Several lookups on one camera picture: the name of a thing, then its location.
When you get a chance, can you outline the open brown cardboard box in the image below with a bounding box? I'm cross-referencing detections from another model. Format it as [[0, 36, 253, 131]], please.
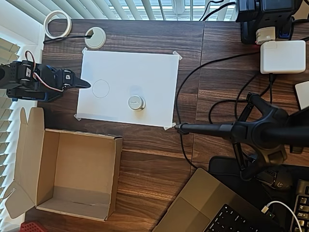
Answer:
[[4, 107, 124, 222]]

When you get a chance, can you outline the white paper sheet with circles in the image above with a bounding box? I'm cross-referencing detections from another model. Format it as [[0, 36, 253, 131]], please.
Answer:
[[76, 49, 180, 128]]

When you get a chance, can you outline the masking tape roll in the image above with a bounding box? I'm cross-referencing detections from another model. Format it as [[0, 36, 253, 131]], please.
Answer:
[[43, 11, 72, 40]]

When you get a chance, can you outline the white slatted window blind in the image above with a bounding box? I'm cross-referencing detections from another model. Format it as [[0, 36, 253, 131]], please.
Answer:
[[0, 0, 239, 45]]

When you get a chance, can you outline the beige pleated window blind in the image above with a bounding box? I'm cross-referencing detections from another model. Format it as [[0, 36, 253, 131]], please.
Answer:
[[0, 37, 22, 219]]

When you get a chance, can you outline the red perforated plastic part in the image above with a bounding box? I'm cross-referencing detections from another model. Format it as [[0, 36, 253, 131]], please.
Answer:
[[19, 220, 46, 232]]

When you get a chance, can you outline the black mouse pad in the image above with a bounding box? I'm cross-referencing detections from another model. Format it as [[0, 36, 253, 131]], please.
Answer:
[[209, 156, 309, 218]]

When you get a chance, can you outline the grey laptop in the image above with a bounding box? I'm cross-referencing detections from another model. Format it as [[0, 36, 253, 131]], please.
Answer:
[[151, 168, 288, 232]]

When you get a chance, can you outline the black tripod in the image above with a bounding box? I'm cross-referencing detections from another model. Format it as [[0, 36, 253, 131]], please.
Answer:
[[173, 93, 309, 182]]

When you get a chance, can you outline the small beige plug adapter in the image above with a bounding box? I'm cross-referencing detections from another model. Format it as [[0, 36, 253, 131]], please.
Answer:
[[255, 27, 276, 45]]

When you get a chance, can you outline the black power strip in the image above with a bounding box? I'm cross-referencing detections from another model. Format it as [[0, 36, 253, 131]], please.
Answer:
[[236, 0, 302, 44]]

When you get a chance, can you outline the white square power adapter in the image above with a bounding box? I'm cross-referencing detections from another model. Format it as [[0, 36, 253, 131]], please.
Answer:
[[259, 40, 307, 74]]

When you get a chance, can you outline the blue plug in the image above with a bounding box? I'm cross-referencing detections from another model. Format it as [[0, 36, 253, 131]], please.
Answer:
[[279, 26, 292, 40]]

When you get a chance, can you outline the black Logitech mouse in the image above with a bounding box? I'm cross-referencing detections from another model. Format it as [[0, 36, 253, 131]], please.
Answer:
[[265, 166, 296, 190]]

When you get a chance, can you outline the white flat device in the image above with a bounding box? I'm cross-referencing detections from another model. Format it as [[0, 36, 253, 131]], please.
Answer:
[[294, 81, 309, 111]]

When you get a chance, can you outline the black keyboard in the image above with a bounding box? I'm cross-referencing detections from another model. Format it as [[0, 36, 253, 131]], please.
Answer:
[[291, 178, 309, 232]]

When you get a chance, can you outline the beige desk cable grommet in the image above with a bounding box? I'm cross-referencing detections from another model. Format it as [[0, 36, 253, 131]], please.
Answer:
[[84, 27, 107, 50]]

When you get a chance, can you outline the thin black cable through grommet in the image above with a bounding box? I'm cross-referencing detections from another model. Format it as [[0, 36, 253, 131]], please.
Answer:
[[42, 35, 94, 44]]

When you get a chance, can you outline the long black power cable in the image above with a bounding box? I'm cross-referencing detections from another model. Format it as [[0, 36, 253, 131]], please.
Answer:
[[174, 52, 263, 170]]

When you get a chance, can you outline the black cable from white adapter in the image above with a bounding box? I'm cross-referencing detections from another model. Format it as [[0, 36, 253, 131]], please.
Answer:
[[209, 72, 276, 126]]

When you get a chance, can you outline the white USB charging cable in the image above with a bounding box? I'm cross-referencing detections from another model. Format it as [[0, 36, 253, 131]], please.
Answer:
[[262, 200, 304, 232]]

